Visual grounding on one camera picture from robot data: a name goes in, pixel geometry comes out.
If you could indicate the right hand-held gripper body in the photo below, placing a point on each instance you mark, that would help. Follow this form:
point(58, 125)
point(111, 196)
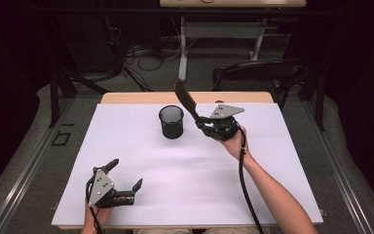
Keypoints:
point(224, 125)

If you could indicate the black chair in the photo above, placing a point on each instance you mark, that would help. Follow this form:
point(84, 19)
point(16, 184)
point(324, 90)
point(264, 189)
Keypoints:
point(259, 73)

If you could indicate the black metal stand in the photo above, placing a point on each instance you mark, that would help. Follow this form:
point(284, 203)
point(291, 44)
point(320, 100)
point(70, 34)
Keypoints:
point(54, 97)
point(319, 104)

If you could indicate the person's left hand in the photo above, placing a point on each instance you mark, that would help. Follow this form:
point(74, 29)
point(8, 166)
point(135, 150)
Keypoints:
point(99, 214)

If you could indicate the white table mat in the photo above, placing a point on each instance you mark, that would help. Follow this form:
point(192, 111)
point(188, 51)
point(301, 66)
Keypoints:
point(175, 169)

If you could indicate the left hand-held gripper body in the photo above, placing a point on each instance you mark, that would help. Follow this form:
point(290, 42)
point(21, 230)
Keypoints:
point(101, 188)

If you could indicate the black mesh pen cup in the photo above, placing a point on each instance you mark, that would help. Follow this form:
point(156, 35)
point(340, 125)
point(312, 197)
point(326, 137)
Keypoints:
point(171, 125)

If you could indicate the wooden table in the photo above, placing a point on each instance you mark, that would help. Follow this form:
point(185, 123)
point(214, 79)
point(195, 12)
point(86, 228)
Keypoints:
point(136, 97)

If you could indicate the metal floor rail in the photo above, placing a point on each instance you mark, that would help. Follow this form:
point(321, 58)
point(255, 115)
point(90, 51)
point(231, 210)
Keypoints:
point(29, 169)
point(337, 169)

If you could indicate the white-legged desk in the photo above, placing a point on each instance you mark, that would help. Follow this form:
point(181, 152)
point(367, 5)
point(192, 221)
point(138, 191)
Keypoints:
point(227, 30)

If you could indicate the person's right hand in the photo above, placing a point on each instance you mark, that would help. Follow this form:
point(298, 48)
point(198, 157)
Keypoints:
point(235, 144)

